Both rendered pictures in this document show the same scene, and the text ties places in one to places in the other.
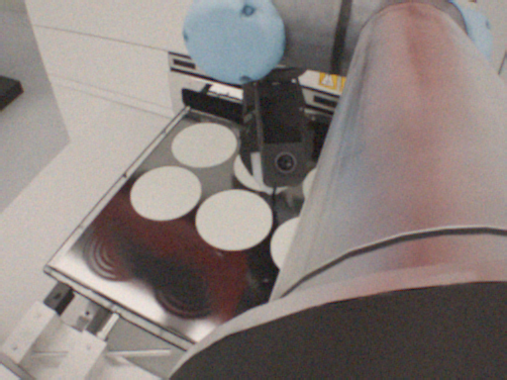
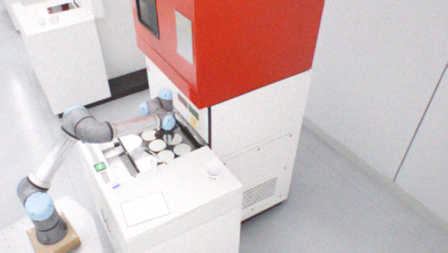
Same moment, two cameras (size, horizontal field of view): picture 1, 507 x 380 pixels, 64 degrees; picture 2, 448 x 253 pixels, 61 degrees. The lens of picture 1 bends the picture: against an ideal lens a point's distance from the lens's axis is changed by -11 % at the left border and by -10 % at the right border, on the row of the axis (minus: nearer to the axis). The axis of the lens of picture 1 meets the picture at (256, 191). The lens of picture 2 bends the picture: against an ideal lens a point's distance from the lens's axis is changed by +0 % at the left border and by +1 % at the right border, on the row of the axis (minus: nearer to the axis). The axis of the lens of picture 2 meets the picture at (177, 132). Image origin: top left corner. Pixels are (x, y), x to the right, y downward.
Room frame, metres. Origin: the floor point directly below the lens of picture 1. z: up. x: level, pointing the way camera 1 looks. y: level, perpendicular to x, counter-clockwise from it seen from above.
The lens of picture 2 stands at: (-0.81, -1.12, 2.38)
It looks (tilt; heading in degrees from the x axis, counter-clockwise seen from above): 40 degrees down; 40
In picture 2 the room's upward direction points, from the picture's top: 5 degrees counter-clockwise
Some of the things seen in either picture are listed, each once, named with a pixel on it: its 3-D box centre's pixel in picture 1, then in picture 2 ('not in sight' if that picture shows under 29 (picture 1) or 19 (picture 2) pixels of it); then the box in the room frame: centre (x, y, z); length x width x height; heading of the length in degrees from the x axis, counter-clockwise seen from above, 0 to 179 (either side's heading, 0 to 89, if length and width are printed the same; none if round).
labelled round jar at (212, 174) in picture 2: not in sight; (214, 170); (0.29, -0.42, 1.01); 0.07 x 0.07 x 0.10
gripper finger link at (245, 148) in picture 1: (257, 146); not in sight; (0.40, 0.00, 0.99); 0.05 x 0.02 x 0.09; 96
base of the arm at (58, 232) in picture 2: not in sight; (49, 225); (-0.38, 0.08, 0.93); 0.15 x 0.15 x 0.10
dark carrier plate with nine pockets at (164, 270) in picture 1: (234, 219); (157, 145); (0.37, 0.03, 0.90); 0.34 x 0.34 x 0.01; 64
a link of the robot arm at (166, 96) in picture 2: not in sight; (165, 100); (0.42, -0.02, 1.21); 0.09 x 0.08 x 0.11; 163
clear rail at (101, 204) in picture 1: (124, 178); not in sight; (0.44, 0.19, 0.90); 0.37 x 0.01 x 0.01; 154
